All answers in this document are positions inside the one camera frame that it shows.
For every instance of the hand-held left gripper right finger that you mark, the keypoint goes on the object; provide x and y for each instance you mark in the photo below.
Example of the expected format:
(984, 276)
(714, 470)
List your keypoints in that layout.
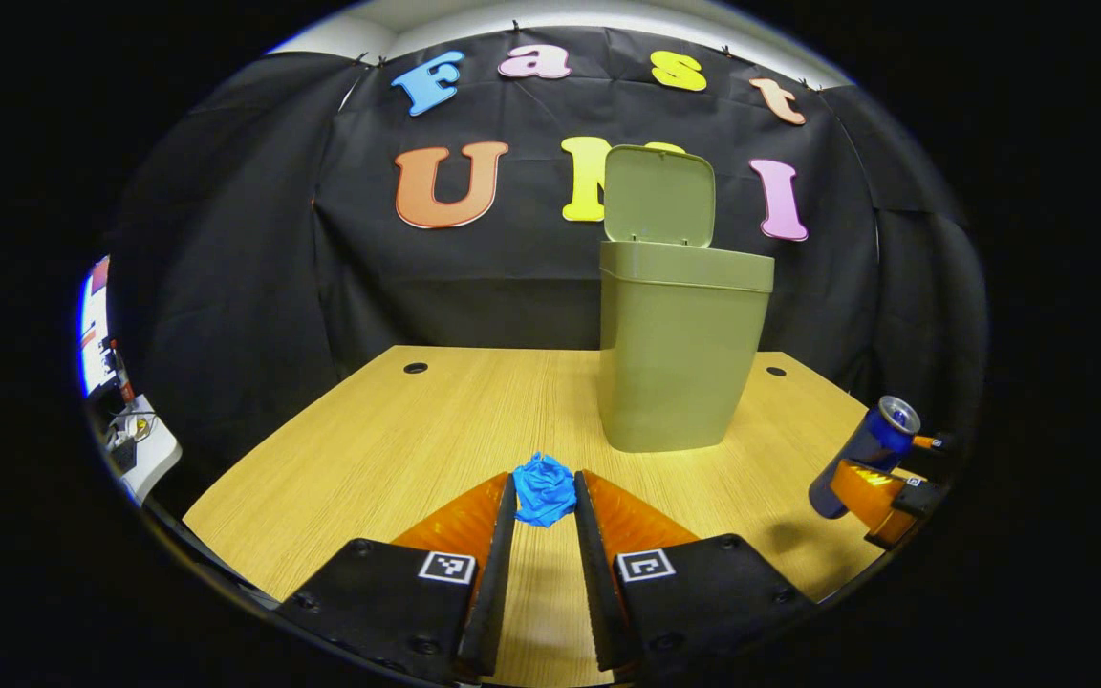
(593, 583)

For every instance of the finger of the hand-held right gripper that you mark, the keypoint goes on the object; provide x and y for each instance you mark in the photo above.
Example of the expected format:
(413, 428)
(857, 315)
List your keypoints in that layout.
(933, 441)
(871, 497)

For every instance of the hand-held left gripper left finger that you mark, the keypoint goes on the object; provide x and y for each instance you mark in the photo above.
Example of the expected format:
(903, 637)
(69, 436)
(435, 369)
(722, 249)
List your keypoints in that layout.
(498, 583)

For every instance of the blue pop can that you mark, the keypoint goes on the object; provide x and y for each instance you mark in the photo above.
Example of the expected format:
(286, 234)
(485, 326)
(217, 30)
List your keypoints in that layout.
(871, 444)

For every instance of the blue paper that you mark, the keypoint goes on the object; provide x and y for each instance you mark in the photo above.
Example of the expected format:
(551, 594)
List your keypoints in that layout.
(544, 489)

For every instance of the green desktop garbage bin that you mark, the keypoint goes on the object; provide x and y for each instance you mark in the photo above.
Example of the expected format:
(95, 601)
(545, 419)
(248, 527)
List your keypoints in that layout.
(675, 354)

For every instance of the wooden desktop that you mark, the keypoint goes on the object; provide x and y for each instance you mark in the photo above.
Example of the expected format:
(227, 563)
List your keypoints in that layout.
(398, 440)

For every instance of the white side table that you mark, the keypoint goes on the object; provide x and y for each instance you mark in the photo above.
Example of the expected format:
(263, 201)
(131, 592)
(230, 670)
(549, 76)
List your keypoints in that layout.
(157, 459)

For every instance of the black backdrop cloth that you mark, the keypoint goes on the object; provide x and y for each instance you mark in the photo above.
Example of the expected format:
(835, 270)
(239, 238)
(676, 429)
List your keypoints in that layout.
(254, 287)

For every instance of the computer monitor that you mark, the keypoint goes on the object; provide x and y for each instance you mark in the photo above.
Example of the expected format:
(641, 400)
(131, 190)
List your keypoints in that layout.
(95, 334)

